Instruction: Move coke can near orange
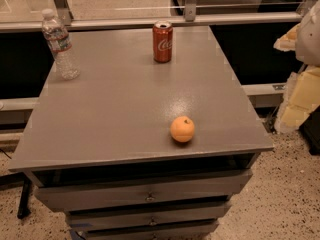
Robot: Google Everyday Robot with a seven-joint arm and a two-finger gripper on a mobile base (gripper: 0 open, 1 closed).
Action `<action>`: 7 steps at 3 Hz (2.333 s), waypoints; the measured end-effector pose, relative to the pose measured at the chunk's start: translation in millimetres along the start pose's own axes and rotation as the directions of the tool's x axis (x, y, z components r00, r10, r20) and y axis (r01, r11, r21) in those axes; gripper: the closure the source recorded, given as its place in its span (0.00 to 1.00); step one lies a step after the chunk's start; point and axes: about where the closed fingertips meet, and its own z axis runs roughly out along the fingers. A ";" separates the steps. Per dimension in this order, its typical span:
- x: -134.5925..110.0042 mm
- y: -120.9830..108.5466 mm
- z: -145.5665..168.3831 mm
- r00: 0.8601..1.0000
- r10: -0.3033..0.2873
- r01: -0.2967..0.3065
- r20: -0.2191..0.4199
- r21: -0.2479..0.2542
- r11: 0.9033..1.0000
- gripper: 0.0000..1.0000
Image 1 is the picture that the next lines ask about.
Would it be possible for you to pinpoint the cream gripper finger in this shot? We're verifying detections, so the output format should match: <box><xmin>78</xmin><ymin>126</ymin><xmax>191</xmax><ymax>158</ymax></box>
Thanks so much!
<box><xmin>273</xmin><ymin>24</ymin><xmax>300</xmax><ymax>52</ymax></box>
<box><xmin>274</xmin><ymin>66</ymin><xmax>320</xmax><ymax>133</ymax></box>

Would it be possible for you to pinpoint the red coke can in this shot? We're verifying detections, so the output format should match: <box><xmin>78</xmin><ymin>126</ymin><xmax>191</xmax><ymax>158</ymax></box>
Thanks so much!
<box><xmin>153</xmin><ymin>20</ymin><xmax>173</xmax><ymax>63</ymax></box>

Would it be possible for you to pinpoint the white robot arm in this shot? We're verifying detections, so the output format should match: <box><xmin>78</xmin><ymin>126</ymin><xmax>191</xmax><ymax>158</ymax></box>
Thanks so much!
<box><xmin>274</xmin><ymin>0</ymin><xmax>320</xmax><ymax>133</ymax></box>

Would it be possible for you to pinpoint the orange fruit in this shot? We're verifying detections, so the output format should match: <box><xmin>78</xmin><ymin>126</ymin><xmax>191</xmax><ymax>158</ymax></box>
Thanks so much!
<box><xmin>170</xmin><ymin>116</ymin><xmax>195</xmax><ymax>143</ymax></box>

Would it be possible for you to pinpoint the middle grey drawer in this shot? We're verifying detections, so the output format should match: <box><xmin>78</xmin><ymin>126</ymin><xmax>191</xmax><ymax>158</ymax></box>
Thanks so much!
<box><xmin>66</xmin><ymin>202</ymin><xmax>231</xmax><ymax>231</ymax></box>

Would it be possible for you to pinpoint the grey drawer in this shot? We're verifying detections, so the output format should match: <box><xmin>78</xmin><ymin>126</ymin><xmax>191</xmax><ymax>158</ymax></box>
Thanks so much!
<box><xmin>66</xmin><ymin>202</ymin><xmax>231</xmax><ymax>231</ymax></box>
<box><xmin>85</xmin><ymin>220</ymin><xmax>218</xmax><ymax>240</ymax></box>
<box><xmin>35</xmin><ymin>169</ymin><xmax>252</xmax><ymax>212</ymax></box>

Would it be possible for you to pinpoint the bottom grey drawer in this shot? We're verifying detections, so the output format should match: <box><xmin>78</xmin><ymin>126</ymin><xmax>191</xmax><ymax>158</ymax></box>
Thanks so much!
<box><xmin>85</xmin><ymin>220</ymin><xmax>218</xmax><ymax>240</ymax></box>

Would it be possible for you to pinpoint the grey drawer cabinet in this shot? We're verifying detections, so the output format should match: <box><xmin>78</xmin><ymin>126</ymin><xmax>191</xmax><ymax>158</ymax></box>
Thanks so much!
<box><xmin>8</xmin><ymin>25</ymin><xmax>275</xmax><ymax>240</ymax></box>

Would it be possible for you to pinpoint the clear plastic water bottle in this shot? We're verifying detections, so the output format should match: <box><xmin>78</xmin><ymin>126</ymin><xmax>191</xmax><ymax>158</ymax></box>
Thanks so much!
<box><xmin>42</xmin><ymin>9</ymin><xmax>80</xmax><ymax>80</ymax></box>

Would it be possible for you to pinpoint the top grey drawer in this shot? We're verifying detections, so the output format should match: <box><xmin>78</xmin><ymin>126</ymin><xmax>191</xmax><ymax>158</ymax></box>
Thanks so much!
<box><xmin>35</xmin><ymin>169</ymin><xmax>252</xmax><ymax>212</ymax></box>

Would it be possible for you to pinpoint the black stand leg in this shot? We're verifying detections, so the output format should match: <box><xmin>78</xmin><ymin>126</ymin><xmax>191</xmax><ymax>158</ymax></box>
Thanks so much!
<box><xmin>17</xmin><ymin>178</ymin><xmax>32</xmax><ymax>219</ymax></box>

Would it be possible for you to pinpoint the metal railing frame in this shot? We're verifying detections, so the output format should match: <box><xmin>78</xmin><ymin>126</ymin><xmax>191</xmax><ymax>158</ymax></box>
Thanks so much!
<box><xmin>0</xmin><ymin>0</ymin><xmax>317</xmax><ymax>99</ymax></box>

